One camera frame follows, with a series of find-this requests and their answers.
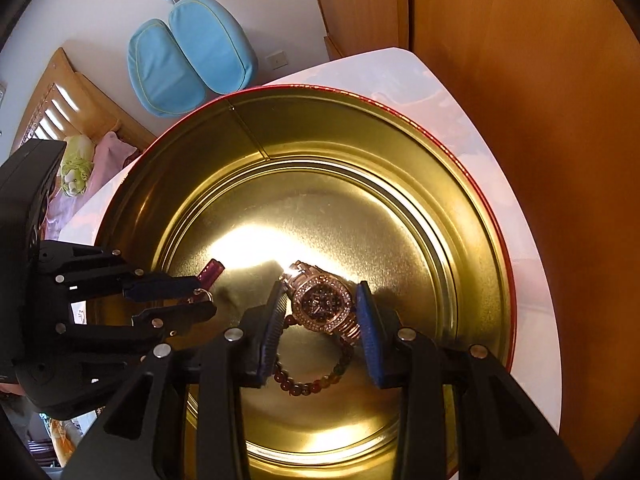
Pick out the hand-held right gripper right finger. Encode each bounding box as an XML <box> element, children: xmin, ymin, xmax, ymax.
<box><xmin>355</xmin><ymin>280</ymin><xmax>583</xmax><ymax>480</ymax></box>

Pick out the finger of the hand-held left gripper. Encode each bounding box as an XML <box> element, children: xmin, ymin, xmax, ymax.
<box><xmin>55</xmin><ymin>302</ymin><xmax>218</xmax><ymax>358</ymax></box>
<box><xmin>37</xmin><ymin>241</ymin><xmax>201</xmax><ymax>303</ymax></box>

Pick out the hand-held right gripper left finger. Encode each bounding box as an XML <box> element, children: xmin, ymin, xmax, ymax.
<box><xmin>60</xmin><ymin>280</ymin><xmax>291</xmax><ymax>480</ymax></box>

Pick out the dark red tube charm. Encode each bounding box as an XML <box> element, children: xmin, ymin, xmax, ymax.
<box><xmin>190</xmin><ymin>258</ymin><xmax>226</xmax><ymax>305</ymax></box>

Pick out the rose gold rhinestone watch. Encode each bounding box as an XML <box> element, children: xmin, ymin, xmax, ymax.
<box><xmin>282</xmin><ymin>260</ymin><xmax>363</xmax><ymax>346</ymax></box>

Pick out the dark red bead bracelet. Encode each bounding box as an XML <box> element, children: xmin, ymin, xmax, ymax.
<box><xmin>272</xmin><ymin>312</ymin><xmax>357</xmax><ymax>397</ymax></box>

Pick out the round gold tin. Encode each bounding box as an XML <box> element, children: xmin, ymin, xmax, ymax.
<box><xmin>95</xmin><ymin>85</ymin><xmax>516</xmax><ymax>480</ymax></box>

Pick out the green plush doll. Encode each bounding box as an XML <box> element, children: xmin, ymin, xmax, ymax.
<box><xmin>59</xmin><ymin>135</ymin><xmax>96</xmax><ymax>197</ymax></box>

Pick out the pink blanket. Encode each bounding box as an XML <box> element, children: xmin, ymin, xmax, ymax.
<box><xmin>42</xmin><ymin>131</ymin><xmax>141</xmax><ymax>241</ymax></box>

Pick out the wooden bed headboard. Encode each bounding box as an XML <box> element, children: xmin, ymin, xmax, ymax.
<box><xmin>11</xmin><ymin>47</ymin><xmax>156</xmax><ymax>161</ymax></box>

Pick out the orange printed cloth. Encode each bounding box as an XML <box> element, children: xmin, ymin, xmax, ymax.
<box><xmin>47</xmin><ymin>407</ymin><xmax>88</xmax><ymax>466</ymax></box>

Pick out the blue cushioned chair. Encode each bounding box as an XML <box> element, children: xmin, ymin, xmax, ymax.
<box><xmin>126</xmin><ymin>0</ymin><xmax>260</xmax><ymax>117</ymax></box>

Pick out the white tablecloth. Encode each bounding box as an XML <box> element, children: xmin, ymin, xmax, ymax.
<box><xmin>60</xmin><ymin>47</ymin><xmax>563</xmax><ymax>441</ymax></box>

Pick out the wooden wardrobe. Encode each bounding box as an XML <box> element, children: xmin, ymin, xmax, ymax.
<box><xmin>305</xmin><ymin>0</ymin><xmax>640</xmax><ymax>461</ymax></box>

